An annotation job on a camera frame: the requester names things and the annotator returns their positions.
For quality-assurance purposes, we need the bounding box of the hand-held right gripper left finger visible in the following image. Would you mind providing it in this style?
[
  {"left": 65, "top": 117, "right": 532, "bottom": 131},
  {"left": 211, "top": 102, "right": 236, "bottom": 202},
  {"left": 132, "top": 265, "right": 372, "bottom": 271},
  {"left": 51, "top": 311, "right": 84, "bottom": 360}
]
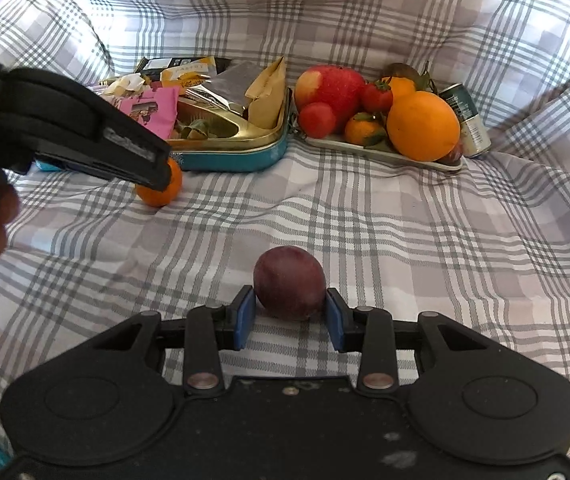
[{"left": 90, "top": 285, "right": 256, "bottom": 395}]

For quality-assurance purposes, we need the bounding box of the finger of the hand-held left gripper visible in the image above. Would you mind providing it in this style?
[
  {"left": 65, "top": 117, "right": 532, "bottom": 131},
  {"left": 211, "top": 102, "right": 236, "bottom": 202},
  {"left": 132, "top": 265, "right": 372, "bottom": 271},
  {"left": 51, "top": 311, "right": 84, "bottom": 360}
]
[{"left": 137, "top": 155, "right": 173, "bottom": 194}]

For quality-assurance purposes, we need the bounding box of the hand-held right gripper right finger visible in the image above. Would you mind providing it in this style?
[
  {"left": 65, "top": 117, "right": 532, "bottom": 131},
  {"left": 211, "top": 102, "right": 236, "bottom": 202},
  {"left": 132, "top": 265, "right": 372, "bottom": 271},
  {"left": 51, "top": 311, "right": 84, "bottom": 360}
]
[{"left": 324, "top": 287, "right": 487, "bottom": 394}]

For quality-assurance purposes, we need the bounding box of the purple passion fruit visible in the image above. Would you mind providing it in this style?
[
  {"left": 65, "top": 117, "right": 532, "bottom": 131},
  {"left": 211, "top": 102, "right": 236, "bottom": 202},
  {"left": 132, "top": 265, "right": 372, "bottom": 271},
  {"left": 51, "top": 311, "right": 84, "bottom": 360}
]
[
  {"left": 252, "top": 246, "right": 327, "bottom": 321},
  {"left": 437, "top": 140, "right": 465, "bottom": 166}
]

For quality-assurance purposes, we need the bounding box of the pink snack packet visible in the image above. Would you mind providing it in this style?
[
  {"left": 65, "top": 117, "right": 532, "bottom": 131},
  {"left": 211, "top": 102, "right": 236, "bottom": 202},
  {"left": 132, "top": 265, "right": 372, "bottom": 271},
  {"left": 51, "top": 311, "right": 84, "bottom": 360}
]
[{"left": 117, "top": 84, "right": 181, "bottom": 139}]

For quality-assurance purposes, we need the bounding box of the white candy wrapper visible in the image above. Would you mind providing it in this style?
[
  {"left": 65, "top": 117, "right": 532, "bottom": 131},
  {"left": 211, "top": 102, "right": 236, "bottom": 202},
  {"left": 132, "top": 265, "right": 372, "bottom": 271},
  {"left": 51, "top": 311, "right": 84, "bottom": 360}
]
[{"left": 97, "top": 73, "right": 146, "bottom": 99}]

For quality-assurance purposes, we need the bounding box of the blue snack tin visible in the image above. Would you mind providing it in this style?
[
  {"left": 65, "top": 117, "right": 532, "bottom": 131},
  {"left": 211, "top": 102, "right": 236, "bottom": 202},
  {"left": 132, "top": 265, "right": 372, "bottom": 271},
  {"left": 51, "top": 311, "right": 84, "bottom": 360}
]
[{"left": 34, "top": 85, "right": 294, "bottom": 173}]

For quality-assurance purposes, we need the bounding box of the yellow snack packet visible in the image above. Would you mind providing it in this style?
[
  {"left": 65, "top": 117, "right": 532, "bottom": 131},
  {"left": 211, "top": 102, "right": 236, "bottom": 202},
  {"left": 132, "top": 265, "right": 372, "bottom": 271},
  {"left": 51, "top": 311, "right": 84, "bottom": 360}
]
[{"left": 159, "top": 58, "right": 216, "bottom": 90}]

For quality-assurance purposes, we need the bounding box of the dark snack packet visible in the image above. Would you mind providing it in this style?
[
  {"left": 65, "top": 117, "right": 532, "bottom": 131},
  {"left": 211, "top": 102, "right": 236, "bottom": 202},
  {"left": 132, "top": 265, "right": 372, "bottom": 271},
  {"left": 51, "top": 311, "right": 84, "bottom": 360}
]
[{"left": 134, "top": 56, "right": 234, "bottom": 79}]

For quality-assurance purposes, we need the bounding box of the silver foil packet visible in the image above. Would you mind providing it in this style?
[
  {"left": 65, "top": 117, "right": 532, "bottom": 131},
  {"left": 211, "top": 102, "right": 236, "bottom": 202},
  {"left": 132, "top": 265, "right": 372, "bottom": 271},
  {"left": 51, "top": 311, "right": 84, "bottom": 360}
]
[{"left": 187, "top": 61, "right": 261, "bottom": 111}]

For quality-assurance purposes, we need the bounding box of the kraft paper bag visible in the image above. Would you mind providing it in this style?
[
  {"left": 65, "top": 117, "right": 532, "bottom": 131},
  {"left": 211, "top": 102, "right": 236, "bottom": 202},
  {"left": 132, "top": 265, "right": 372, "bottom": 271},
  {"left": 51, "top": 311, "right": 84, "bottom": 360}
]
[{"left": 244, "top": 56, "right": 286, "bottom": 130}]

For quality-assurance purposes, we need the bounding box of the red tomato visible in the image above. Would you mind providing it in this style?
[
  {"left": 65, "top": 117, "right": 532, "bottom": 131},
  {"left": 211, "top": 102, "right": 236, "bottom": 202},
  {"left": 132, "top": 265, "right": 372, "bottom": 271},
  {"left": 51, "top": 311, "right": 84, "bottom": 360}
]
[{"left": 298, "top": 102, "right": 338, "bottom": 140}]

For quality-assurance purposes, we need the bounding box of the white fruit tray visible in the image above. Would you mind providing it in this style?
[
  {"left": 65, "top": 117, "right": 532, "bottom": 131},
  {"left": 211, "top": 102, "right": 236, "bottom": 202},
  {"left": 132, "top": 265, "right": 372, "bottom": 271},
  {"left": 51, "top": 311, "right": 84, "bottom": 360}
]
[{"left": 297, "top": 129, "right": 466, "bottom": 174}]

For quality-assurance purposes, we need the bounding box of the leafy mandarin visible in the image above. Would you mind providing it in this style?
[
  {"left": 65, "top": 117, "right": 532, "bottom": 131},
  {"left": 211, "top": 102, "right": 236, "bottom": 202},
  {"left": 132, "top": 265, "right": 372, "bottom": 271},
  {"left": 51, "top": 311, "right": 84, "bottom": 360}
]
[{"left": 343, "top": 112, "right": 389, "bottom": 149}]

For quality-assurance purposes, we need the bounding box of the red apple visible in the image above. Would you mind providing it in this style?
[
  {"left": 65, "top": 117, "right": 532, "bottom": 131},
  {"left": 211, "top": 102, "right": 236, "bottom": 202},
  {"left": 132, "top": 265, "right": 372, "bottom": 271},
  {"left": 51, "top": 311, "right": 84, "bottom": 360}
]
[{"left": 294, "top": 64, "right": 367, "bottom": 134}]

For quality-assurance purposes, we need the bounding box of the large orange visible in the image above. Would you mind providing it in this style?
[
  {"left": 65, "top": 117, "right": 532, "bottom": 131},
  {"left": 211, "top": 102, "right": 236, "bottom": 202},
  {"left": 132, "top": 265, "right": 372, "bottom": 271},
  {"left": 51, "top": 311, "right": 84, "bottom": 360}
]
[{"left": 386, "top": 90, "right": 461, "bottom": 163}]

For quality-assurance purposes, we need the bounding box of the red strawberry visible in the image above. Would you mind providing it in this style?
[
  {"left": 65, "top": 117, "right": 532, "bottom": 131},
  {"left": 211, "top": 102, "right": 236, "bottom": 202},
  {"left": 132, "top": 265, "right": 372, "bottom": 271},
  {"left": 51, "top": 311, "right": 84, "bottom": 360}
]
[{"left": 361, "top": 78, "right": 395, "bottom": 114}]

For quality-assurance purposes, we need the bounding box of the green drink can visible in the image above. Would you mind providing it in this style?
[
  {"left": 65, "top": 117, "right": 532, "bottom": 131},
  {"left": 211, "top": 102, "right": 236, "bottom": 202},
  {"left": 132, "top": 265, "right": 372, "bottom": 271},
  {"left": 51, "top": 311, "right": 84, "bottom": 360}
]
[{"left": 438, "top": 83, "right": 492, "bottom": 160}]

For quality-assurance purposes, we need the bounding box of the brown kiwi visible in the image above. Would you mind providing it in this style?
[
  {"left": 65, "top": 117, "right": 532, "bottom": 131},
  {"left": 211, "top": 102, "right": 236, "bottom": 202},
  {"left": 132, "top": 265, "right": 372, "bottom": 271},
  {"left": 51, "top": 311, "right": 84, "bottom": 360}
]
[{"left": 382, "top": 62, "right": 424, "bottom": 81}]

